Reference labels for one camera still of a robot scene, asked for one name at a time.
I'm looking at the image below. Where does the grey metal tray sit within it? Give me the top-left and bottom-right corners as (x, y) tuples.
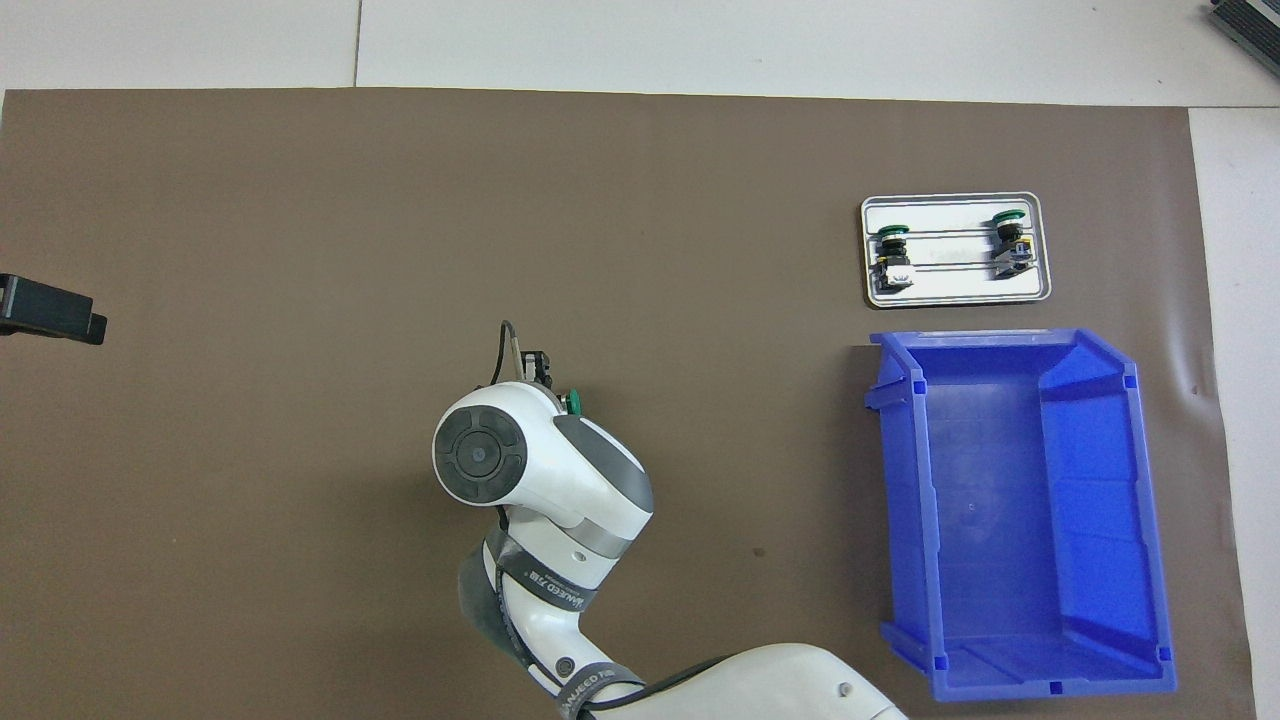
(860, 192), (1053, 309)

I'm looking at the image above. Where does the grey ribbed device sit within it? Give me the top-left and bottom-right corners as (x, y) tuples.
(1205, 0), (1280, 79)

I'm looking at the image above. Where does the blue plastic storage bin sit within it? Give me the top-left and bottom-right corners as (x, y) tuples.
(865, 328), (1179, 703)

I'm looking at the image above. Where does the brown table mat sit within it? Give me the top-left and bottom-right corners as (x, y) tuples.
(0, 88), (1256, 720)

